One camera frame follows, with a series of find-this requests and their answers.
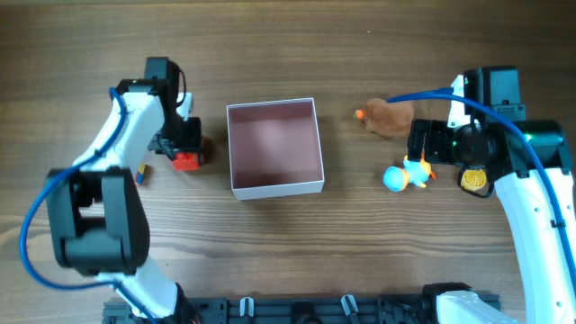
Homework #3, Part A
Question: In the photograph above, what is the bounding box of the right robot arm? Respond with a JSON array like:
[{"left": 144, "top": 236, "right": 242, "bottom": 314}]
[{"left": 398, "top": 66, "right": 575, "bottom": 323}]

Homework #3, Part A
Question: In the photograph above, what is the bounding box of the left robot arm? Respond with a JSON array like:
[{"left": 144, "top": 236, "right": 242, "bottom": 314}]
[{"left": 40, "top": 57, "right": 205, "bottom": 323}]

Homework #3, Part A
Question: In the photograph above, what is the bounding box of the blue orange toy figure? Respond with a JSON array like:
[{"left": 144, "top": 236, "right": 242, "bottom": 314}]
[{"left": 382, "top": 155, "right": 437, "bottom": 192}]

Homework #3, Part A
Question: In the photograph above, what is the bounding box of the left blue cable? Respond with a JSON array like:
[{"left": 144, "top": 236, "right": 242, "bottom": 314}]
[{"left": 18, "top": 85, "right": 158, "bottom": 324}]

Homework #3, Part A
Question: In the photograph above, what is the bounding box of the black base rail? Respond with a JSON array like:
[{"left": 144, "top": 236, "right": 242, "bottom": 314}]
[{"left": 102, "top": 292, "right": 501, "bottom": 324}]

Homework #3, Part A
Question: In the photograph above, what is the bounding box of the red toy fire truck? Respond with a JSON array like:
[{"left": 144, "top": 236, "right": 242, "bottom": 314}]
[{"left": 172, "top": 137, "right": 213, "bottom": 171}]

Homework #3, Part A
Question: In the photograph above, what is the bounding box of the brown plush toy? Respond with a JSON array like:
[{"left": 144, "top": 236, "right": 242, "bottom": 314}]
[{"left": 354, "top": 98, "right": 415, "bottom": 138}]

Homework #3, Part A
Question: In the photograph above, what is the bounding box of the colourful two-by-two puzzle cube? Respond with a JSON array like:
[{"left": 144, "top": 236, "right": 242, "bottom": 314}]
[{"left": 134, "top": 163, "right": 147, "bottom": 186}]

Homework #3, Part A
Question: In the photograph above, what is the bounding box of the blue cable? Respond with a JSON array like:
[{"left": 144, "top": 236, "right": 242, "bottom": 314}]
[
  {"left": 18, "top": 85, "right": 158, "bottom": 324},
  {"left": 384, "top": 87, "right": 576, "bottom": 289}
]

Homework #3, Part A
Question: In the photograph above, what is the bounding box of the yellow round token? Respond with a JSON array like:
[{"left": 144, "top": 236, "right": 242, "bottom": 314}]
[{"left": 460, "top": 169, "right": 487, "bottom": 192}]

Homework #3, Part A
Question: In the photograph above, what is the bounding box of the pink white open box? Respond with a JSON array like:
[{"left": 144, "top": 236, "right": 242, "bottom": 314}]
[{"left": 226, "top": 97, "right": 325, "bottom": 201}]

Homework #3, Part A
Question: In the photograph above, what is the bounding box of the right blue cable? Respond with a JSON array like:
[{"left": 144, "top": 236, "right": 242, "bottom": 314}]
[{"left": 384, "top": 87, "right": 576, "bottom": 289}]

